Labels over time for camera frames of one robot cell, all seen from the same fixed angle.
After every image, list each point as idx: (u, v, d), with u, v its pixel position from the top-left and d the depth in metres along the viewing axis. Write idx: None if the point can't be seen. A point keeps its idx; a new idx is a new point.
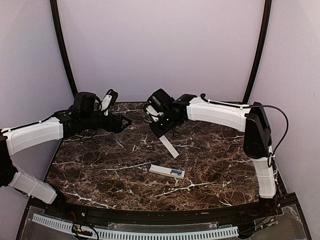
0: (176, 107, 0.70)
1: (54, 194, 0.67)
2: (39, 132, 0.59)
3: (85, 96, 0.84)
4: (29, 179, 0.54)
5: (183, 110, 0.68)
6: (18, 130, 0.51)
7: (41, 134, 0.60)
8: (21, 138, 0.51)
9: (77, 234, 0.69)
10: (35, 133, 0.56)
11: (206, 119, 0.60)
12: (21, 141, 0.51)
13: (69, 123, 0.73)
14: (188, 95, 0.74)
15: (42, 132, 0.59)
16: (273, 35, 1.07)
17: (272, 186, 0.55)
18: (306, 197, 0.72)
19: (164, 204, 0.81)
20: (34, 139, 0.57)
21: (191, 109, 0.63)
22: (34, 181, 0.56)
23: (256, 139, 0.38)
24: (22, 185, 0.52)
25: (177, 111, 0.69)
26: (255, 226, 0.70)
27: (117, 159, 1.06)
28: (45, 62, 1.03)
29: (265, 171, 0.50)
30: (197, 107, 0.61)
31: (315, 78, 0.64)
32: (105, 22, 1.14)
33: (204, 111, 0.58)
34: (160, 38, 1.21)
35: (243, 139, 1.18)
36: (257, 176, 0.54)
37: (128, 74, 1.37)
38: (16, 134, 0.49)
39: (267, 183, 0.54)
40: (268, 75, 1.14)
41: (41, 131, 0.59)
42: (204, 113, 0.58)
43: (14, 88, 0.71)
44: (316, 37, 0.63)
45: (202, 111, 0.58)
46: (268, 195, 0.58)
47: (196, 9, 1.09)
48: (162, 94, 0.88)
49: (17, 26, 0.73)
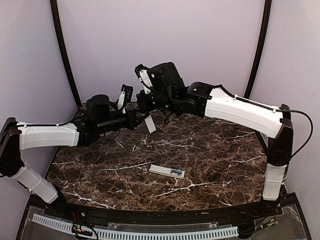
0: (190, 98, 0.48)
1: (55, 195, 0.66)
2: (56, 135, 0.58)
3: (99, 104, 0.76)
4: (34, 177, 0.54)
5: (202, 105, 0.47)
6: (34, 127, 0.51)
7: (57, 137, 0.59)
8: (36, 136, 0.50)
9: (77, 234, 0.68)
10: (51, 135, 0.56)
11: (222, 117, 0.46)
12: (35, 139, 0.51)
13: (85, 133, 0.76)
14: (208, 85, 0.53)
15: (57, 136, 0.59)
16: (272, 35, 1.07)
17: (277, 190, 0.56)
18: (306, 196, 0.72)
19: (164, 204, 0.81)
20: (49, 141, 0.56)
21: (212, 104, 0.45)
22: (38, 178, 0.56)
23: (282, 146, 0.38)
24: (25, 181, 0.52)
25: (192, 104, 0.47)
26: (255, 225, 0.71)
27: (117, 159, 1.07)
28: (46, 62, 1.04)
29: (279, 176, 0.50)
30: (218, 100, 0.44)
31: (315, 77, 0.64)
32: (105, 22, 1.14)
33: (226, 107, 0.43)
34: (160, 38, 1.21)
35: (243, 139, 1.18)
36: (266, 179, 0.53)
37: (128, 74, 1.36)
38: (30, 132, 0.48)
39: (275, 186, 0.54)
40: (268, 75, 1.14)
41: (57, 133, 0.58)
42: (225, 110, 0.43)
43: (13, 89, 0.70)
44: (316, 37, 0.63)
45: (224, 106, 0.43)
46: (273, 196, 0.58)
47: (196, 9, 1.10)
48: (173, 70, 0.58)
49: (18, 25, 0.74)
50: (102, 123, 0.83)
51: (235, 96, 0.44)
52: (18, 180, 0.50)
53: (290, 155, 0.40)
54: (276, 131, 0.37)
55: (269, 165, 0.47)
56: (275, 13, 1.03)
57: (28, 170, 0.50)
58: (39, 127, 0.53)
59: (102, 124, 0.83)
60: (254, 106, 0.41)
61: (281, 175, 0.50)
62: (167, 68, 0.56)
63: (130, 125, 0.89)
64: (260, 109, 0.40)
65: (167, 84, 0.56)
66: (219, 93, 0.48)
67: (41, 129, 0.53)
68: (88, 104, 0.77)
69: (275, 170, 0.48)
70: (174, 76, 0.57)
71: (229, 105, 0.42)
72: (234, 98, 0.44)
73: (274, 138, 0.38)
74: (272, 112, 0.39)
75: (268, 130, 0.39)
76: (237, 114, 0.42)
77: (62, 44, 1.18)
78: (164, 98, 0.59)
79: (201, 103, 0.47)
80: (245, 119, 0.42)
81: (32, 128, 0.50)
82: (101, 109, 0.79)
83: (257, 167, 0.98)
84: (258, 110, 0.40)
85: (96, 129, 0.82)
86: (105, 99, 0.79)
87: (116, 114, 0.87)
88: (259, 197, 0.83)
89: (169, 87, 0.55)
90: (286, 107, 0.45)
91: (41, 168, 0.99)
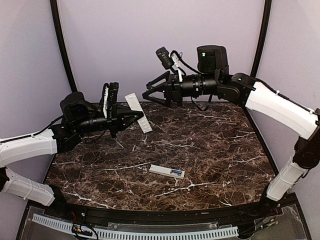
0: (234, 86, 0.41)
1: (52, 197, 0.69)
2: (38, 145, 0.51)
3: (72, 104, 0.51)
4: (24, 186, 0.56)
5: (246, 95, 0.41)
6: (10, 142, 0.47)
7: (40, 146, 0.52)
8: (8, 153, 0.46)
9: (77, 234, 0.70)
10: (30, 147, 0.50)
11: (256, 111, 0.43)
12: (9, 155, 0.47)
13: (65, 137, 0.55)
14: (251, 77, 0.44)
15: (40, 145, 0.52)
16: (273, 34, 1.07)
17: (282, 192, 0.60)
18: (306, 197, 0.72)
19: (164, 204, 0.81)
20: (29, 151, 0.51)
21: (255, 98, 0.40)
22: (29, 186, 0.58)
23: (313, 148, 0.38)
24: (16, 190, 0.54)
25: (237, 93, 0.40)
26: (255, 225, 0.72)
27: (117, 159, 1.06)
28: (46, 62, 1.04)
29: (291, 177, 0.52)
30: (260, 94, 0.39)
31: (316, 77, 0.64)
32: (105, 21, 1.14)
33: (267, 102, 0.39)
34: (160, 37, 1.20)
35: (243, 139, 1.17)
36: (279, 177, 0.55)
37: (128, 73, 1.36)
38: (3, 149, 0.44)
39: (284, 186, 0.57)
40: (268, 75, 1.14)
41: (37, 143, 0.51)
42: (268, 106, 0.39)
43: (13, 89, 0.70)
44: (316, 37, 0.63)
45: (265, 101, 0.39)
46: (275, 197, 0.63)
47: (196, 9, 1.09)
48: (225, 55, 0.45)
49: (18, 25, 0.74)
50: (81, 124, 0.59)
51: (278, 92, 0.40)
52: (8, 191, 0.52)
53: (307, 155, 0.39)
54: (310, 132, 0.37)
55: (294, 165, 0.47)
56: (275, 12, 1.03)
57: (15, 181, 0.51)
58: (15, 140, 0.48)
59: (83, 124, 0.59)
60: (293, 104, 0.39)
61: (296, 177, 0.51)
62: (222, 50, 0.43)
63: (116, 130, 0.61)
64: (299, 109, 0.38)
65: (215, 66, 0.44)
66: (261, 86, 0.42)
67: (14, 143, 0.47)
68: (61, 107, 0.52)
69: (295, 170, 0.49)
70: (225, 59, 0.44)
71: (271, 100, 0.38)
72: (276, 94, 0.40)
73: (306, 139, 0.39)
74: (309, 113, 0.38)
75: (301, 130, 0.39)
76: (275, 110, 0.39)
77: (62, 44, 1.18)
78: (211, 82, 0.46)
79: (244, 93, 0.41)
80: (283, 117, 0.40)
81: (5, 144, 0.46)
82: (75, 111, 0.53)
83: (257, 167, 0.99)
84: (298, 109, 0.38)
85: (75, 132, 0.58)
86: (82, 95, 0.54)
87: (96, 113, 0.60)
88: (259, 197, 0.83)
89: (218, 70, 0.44)
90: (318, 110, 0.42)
91: (40, 168, 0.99)
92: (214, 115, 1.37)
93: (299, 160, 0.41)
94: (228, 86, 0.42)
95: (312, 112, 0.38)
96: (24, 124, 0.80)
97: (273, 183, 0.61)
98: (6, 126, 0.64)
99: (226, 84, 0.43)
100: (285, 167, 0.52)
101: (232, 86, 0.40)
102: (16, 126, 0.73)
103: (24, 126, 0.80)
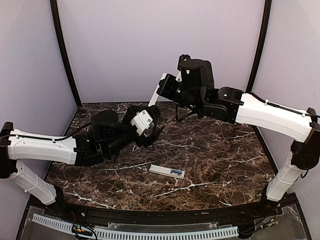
0: (222, 104, 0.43)
1: (52, 199, 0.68)
2: (53, 150, 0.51)
3: (102, 125, 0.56)
4: (29, 181, 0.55)
5: (234, 111, 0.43)
6: (29, 140, 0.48)
7: (54, 153, 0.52)
8: (24, 150, 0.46)
9: (77, 234, 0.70)
10: (46, 150, 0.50)
11: (251, 123, 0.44)
12: (25, 153, 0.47)
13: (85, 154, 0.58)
14: (236, 90, 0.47)
15: (56, 151, 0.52)
16: (272, 35, 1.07)
17: (280, 193, 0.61)
18: (306, 197, 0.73)
19: (164, 204, 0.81)
20: (43, 155, 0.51)
21: (244, 109, 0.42)
22: (34, 182, 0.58)
23: (310, 150, 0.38)
24: (21, 183, 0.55)
25: (224, 110, 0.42)
26: (255, 225, 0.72)
27: (117, 159, 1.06)
28: (46, 63, 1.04)
29: (292, 178, 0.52)
30: (250, 106, 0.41)
31: (316, 77, 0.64)
32: (105, 21, 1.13)
33: (257, 112, 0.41)
34: (160, 36, 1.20)
35: (243, 139, 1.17)
36: (279, 180, 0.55)
37: (127, 73, 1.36)
38: (19, 144, 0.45)
39: (283, 187, 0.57)
40: (268, 75, 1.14)
41: (53, 149, 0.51)
42: (258, 115, 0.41)
43: (12, 89, 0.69)
44: (316, 37, 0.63)
45: (256, 113, 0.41)
46: (275, 197, 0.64)
47: (197, 8, 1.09)
48: (210, 73, 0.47)
49: (18, 26, 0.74)
50: (113, 143, 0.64)
51: (266, 101, 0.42)
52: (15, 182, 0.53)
53: (306, 156, 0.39)
54: (306, 135, 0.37)
55: (292, 166, 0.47)
56: (275, 13, 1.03)
57: (22, 175, 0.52)
58: (34, 139, 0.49)
59: (112, 145, 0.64)
60: (283, 110, 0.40)
61: (294, 178, 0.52)
62: (208, 69, 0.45)
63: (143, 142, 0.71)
64: (289, 114, 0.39)
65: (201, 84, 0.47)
66: (250, 98, 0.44)
67: (34, 142, 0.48)
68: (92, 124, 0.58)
69: (293, 172, 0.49)
70: (210, 75, 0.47)
71: (260, 111, 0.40)
72: (265, 103, 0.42)
73: (304, 142, 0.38)
74: (301, 117, 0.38)
75: (297, 134, 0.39)
76: (267, 119, 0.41)
77: (62, 44, 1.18)
78: (189, 98, 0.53)
79: (233, 109, 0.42)
80: (276, 123, 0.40)
81: (23, 140, 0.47)
82: (105, 131, 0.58)
83: (257, 167, 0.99)
84: (288, 115, 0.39)
85: (98, 152, 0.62)
86: (115, 119, 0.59)
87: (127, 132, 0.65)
88: (259, 197, 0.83)
89: (204, 88, 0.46)
90: (314, 111, 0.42)
91: (41, 168, 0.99)
92: None
93: (299, 162, 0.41)
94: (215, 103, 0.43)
95: (304, 115, 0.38)
96: (24, 125, 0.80)
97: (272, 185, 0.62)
98: None
99: (215, 103, 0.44)
100: (283, 169, 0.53)
101: (219, 104, 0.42)
102: (15, 127, 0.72)
103: (24, 125, 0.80)
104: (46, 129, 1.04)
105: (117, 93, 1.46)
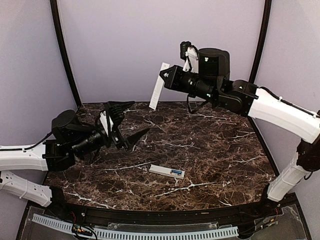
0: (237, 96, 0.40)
1: (48, 201, 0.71)
2: (24, 160, 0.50)
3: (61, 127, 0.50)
4: (18, 187, 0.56)
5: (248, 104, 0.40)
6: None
7: (26, 161, 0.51)
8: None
9: (77, 234, 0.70)
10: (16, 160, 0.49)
11: (262, 119, 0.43)
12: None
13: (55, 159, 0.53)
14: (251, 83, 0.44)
15: (27, 160, 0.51)
16: (273, 35, 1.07)
17: (281, 193, 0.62)
18: (306, 198, 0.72)
19: (164, 204, 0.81)
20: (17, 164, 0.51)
21: (257, 104, 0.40)
22: (25, 188, 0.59)
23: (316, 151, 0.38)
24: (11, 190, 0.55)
25: (239, 102, 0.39)
26: (255, 225, 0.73)
27: (117, 159, 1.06)
28: (46, 63, 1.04)
29: (295, 179, 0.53)
30: (264, 102, 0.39)
31: (317, 77, 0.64)
32: (105, 21, 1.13)
33: (271, 109, 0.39)
34: (160, 36, 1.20)
35: (243, 139, 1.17)
36: (282, 180, 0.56)
37: (127, 72, 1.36)
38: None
39: (284, 187, 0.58)
40: (268, 75, 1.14)
41: (23, 158, 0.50)
42: (271, 112, 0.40)
43: (12, 89, 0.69)
44: (316, 37, 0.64)
45: (268, 109, 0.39)
46: (275, 198, 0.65)
47: (197, 7, 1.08)
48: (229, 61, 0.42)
49: (18, 26, 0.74)
50: (79, 144, 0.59)
51: (280, 98, 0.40)
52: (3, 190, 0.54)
53: (308, 156, 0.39)
54: (315, 136, 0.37)
55: (297, 168, 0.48)
56: (275, 13, 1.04)
57: (8, 183, 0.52)
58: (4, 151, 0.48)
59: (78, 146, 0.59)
60: (296, 109, 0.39)
61: (297, 180, 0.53)
62: (227, 56, 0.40)
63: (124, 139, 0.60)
64: (302, 113, 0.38)
65: (218, 72, 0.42)
66: (265, 93, 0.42)
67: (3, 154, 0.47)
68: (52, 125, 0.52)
69: (297, 173, 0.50)
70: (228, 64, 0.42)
71: (274, 107, 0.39)
72: (279, 100, 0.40)
73: (312, 143, 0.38)
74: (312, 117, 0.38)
75: (306, 134, 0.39)
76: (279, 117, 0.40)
77: (62, 44, 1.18)
78: (205, 87, 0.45)
79: (247, 103, 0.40)
80: (287, 122, 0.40)
81: None
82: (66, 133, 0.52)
83: (257, 167, 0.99)
84: (301, 115, 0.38)
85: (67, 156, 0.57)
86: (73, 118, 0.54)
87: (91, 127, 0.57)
88: (259, 197, 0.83)
89: (220, 78, 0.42)
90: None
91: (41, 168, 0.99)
92: (214, 115, 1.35)
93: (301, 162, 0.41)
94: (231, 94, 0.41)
95: (316, 116, 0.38)
96: (24, 125, 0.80)
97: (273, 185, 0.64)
98: (4, 126, 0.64)
99: (229, 93, 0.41)
100: (287, 169, 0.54)
101: (234, 96, 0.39)
102: (15, 127, 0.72)
103: (24, 125, 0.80)
104: (46, 129, 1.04)
105: (117, 93, 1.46)
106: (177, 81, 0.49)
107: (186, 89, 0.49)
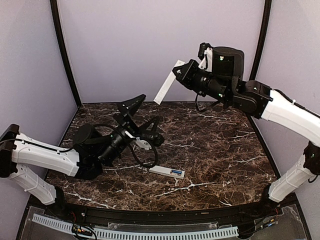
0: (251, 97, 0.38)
1: (52, 200, 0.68)
2: (54, 161, 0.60)
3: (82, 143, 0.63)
4: (29, 181, 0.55)
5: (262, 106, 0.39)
6: (33, 147, 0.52)
7: (56, 163, 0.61)
8: (29, 156, 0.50)
9: (77, 234, 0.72)
10: (42, 158, 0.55)
11: (273, 121, 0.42)
12: (28, 158, 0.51)
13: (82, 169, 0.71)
14: (264, 84, 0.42)
15: (56, 162, 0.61)
16: (273, 35, 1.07)
17: (283, 194, 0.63)
18: (307, 198, 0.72)
19: (164, 204, 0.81)
20: (46, 164, 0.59)
21: (272, 107, 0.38)
22: (35, 183, 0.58)
23: None
24: (21, 183, 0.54)
25: (253, 104, 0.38)
26: (255, 225, 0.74)
27: (117, 159, 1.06)
28: (46, 63, 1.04)
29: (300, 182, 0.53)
30: (279, 104, 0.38)
31: (317, 76, 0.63)
32: (105, 22, 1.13)
33: (285, 111, 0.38)
34: (160, 36, 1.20)
35: (243, 139, 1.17)
36: (286, 182, 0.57)
37: (127, 72, 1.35)
38: (28, 150, 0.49)
39: (287, 189, 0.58)
40: (268, 75, 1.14)
41: (58, 160, 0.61)
42: (285, 115, 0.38)
43: (12, 89, 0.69)
44: (316, 37, 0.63)
45: (283, 112, 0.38)
46: (276, 198, 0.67)
47: (197, 7, 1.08)
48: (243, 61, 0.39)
49: (18, 26, 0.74)
50: (104, 154, 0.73)
51: (294, 101, 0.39)
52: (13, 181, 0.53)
53: None
54: None
55: (304, 170, 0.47)
56: (275, 13, 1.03)
57: (21, 175, 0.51)
58: (35, 146, 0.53)
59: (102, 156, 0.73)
60: (309, 113, 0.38)
61: (300, 182, 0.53)
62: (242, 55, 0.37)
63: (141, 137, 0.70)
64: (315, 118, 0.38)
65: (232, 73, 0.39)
66: (278, 96, 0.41)
67: (39, 150, 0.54)
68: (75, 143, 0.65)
69: (302, 176, 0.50)
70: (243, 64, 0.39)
71: (289, 110, 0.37)
72: (292, 103, 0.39)
73: None
74: None
75: (317, 139, 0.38)
76: (292, 120, 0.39)
77: (62, 44, 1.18)
78: (217, 86, 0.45)
79: (261, 104, 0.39)
80: (300, 126, 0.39)
81: (29, 146, 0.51)
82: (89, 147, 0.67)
83: (257, 167, 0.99)
84: (314, 119, 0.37)
85: (93, 166, 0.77)
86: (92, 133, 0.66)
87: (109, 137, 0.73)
88: (259, 197, 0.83)
89: (235, 78, 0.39)
90: None
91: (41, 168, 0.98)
92: (214, 115, 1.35)
93: None
94: (244, 95, 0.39)
95: None
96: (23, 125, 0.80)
97: (277, 185, 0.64)
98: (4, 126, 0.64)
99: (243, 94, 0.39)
100: (292, 171, 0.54)
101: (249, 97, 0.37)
102: None
103: (24, 126, 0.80)
104: (46, 129, 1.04)
105: (117, 93, 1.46)
106: (190, 78, 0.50)
107: (199, 87, 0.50)
